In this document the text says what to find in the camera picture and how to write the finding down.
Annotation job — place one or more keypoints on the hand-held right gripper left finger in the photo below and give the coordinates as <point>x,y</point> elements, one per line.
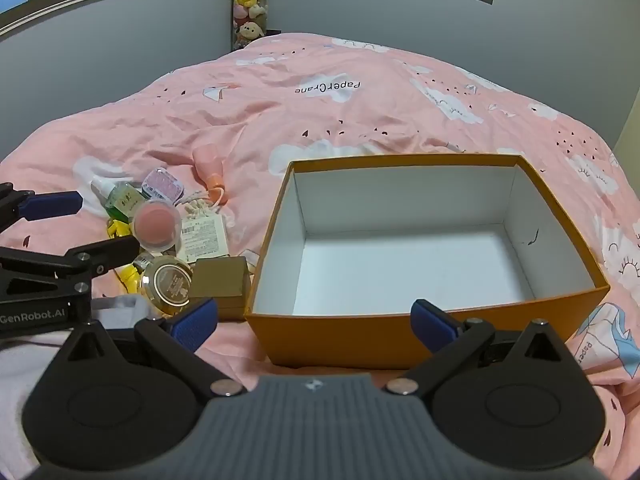
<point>195,322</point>

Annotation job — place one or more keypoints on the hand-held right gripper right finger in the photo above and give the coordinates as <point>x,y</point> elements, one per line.
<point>432,322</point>

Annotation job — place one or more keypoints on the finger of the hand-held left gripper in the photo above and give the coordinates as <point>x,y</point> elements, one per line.
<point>52,205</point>
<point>107,251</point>

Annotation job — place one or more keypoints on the small yellow item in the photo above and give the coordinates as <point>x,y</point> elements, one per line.
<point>129,276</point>

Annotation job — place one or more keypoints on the clear round lid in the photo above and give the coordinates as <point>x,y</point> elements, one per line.
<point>170,282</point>

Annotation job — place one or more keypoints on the small gold box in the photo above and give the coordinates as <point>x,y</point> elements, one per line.
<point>220,280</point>

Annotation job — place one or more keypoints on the round pink jar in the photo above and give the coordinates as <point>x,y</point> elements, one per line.
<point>155,225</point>

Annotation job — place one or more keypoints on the paper tag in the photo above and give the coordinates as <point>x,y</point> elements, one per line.
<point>205,240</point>

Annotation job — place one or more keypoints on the cream cloth pouch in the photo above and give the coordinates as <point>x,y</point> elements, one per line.
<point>192,208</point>

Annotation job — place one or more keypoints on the orange cardboard box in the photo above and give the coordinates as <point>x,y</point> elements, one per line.
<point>325,340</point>

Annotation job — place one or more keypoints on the yellow plastic case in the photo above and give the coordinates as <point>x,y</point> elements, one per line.
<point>117,230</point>

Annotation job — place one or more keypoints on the green spray bottle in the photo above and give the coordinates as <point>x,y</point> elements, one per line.
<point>122,202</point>

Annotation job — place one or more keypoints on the small rectangular tin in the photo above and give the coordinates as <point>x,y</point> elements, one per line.
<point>162,184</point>

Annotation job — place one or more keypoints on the pink plastic bottle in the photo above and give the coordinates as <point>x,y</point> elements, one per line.
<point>206,162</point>

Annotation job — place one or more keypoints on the pink printed blanket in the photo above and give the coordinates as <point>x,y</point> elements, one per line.
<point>350,125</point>

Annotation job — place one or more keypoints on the cream door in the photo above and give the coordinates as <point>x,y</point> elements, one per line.
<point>631,140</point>

